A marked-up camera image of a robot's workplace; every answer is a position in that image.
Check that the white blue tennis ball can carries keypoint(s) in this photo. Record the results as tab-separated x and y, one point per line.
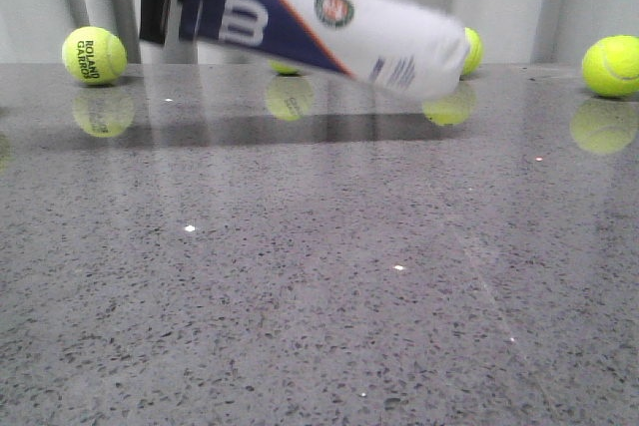
400	47

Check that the Roland Garros tennis ball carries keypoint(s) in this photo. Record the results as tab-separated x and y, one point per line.
94	56

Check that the Head Team tennis ball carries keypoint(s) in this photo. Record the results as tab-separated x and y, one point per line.
284	69

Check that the Wilson 1 tennis ball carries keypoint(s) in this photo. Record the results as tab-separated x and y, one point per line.
475	53

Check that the plain yellow tennis ball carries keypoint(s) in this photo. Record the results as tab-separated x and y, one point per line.
610	66

